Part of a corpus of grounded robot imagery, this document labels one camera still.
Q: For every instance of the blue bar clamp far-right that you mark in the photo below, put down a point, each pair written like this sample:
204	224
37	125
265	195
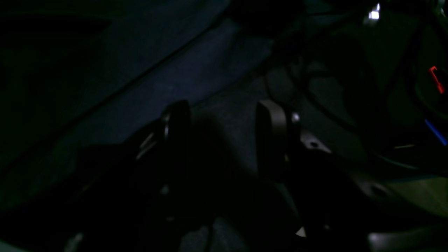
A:
438	134

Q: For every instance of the red black clamp far-right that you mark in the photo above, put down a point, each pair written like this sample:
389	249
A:
439	78

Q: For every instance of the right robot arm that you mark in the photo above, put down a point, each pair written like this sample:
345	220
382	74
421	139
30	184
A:
373	52

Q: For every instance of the black table cloth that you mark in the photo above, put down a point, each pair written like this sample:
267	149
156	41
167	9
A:
426	188

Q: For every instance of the dark navy t-shirt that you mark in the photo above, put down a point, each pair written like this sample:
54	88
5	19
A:
74	73

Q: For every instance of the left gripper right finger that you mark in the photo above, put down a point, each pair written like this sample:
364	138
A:
281	140

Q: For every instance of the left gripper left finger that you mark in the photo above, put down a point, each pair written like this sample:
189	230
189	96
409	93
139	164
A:
168	142

